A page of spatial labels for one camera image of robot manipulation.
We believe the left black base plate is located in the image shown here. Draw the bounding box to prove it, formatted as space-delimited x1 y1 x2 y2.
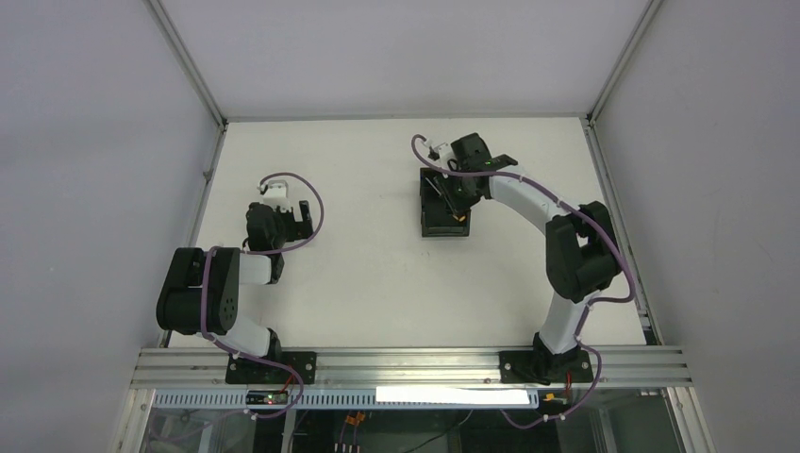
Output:
225 350 318 385

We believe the perforated cable tray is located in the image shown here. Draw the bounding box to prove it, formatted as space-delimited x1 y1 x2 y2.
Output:
153 386 540 410

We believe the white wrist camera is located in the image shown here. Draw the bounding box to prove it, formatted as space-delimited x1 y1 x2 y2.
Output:
427 143 454 162
258 179 292 213

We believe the small controller board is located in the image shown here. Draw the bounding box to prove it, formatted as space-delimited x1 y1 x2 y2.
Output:
245 391 290 407

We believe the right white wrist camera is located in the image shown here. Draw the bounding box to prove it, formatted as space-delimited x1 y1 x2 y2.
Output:
427 143 454 162

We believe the aluminium rail beam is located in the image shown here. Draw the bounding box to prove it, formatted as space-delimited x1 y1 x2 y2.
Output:
130 345 693 390

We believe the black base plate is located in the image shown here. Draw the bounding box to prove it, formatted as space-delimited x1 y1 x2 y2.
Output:
498 347 594 385
225 350 318 385

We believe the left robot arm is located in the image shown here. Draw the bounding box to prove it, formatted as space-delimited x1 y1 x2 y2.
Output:
156 200 314 362

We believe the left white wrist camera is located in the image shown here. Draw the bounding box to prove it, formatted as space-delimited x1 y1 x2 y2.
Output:
258 179 292 213

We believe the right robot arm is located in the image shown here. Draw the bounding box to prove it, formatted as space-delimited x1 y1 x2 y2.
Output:
411 133 625 383

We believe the black plastic bin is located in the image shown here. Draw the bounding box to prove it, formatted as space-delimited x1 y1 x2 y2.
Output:
419 168 472 238

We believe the black yellow screwdriver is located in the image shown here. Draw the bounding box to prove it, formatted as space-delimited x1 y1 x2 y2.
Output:
427 184 470 223

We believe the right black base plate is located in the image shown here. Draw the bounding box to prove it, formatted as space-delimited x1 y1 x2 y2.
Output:
498 347 594 385

